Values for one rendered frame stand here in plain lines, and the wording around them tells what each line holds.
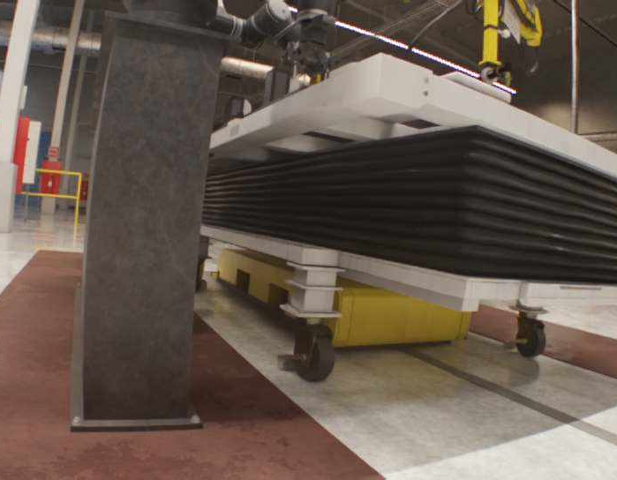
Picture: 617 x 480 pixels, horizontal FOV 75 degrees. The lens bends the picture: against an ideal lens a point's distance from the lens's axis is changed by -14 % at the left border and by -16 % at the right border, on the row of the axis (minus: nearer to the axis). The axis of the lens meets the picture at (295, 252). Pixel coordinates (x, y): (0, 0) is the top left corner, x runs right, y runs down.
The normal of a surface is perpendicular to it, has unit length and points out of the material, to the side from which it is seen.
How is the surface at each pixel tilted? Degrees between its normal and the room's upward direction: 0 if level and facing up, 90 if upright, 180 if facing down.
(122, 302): 90
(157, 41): 90
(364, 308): 90
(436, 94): 90
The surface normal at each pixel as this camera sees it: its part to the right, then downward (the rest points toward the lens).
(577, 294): 0.42, 0.11
